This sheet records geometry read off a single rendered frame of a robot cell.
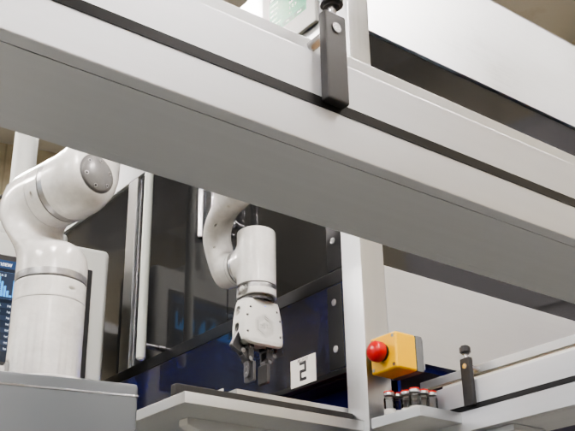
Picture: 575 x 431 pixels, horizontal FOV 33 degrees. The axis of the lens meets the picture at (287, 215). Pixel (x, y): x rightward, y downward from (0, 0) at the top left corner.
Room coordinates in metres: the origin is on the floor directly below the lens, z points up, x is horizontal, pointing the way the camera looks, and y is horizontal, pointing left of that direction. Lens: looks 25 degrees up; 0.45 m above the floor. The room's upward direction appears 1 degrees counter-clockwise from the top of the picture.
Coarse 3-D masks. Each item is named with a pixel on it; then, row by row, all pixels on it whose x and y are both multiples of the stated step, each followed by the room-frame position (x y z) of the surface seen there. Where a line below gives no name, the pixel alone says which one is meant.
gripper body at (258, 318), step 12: (240, 300) 1.90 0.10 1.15; (252, 300) 1.89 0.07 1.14; (264, 300) 1.91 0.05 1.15; (240, 312) 1.89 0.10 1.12; (252, 312) 1.89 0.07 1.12; (264, 312) 1.91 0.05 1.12; (276, 312) 1.95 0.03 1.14; (240, 324) 1.89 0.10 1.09; (252, 324) 1.89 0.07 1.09; (264, 324) 1.91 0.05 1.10; (276, 324) 1.93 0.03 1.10; (240, 336) 1.89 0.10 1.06; (252, 336) 1.89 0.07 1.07; (264, 336) 1.91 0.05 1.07; (276, 336) 1.93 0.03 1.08; (264, 348) 1.95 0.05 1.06; (276, 348) 1.93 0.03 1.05
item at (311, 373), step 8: (296, 360) 2.01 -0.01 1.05; (304, 360) 1.99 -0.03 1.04; (312, 360) 1.97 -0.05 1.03; (296, 368) 2.01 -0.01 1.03; (304, 368) 1.99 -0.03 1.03; (312, 368) 1.97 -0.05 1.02; (296, 376) 2.01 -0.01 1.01; (304, 376) 1.99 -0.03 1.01; (312, 376) 1.97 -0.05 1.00; (296, 384) 2.01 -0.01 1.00; (304, 384) 1.99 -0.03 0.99
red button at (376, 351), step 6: (372, 342) 1.77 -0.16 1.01; (378, 342) 1.77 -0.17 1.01; (372, 348) 1.77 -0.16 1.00; (378, 348) 1.76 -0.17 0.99; (384, 348) 1.77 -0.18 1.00; (372, 354) 1.77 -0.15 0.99; (378, 354) 1.76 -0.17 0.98; (384, 354) 1.77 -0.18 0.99; (372, 360) 1.78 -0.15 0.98; (378, 360) 1.78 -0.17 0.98
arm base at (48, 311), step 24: (24, 288) 1.49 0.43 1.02; (48, 288) 1.48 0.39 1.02; (72, 288) 1.51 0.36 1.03; (24, 312) 1.49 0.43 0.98; (48, 312) 1.48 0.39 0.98; (72, 312) 1.51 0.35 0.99; (24, 336) 1.48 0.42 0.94; (48, 336) 1.48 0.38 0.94; (72, 336) 1.51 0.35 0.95; (24, 360) 1.48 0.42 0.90; (48, 360) 1.48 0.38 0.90; (72, 360) 1.51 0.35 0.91
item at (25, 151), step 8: (16, 136) 2.50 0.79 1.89; (24, 136) 2.49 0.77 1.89; (16, 144) 2.50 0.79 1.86; (24, 144) 2.49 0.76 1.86; (32, 144) 2.50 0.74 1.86; (16, 152) 2.49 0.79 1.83; (24, 152) 2.49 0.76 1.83; (32, 152) 2.50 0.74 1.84; (16, 160) 2.49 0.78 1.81; (24, 160) 2.49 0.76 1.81; (32, 160) 2.50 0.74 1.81; (16, 168) 2.49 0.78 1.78; (24, 168) 2.49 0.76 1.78; (16, 176) 2.49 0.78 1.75; (8, 184) 2.49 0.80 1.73
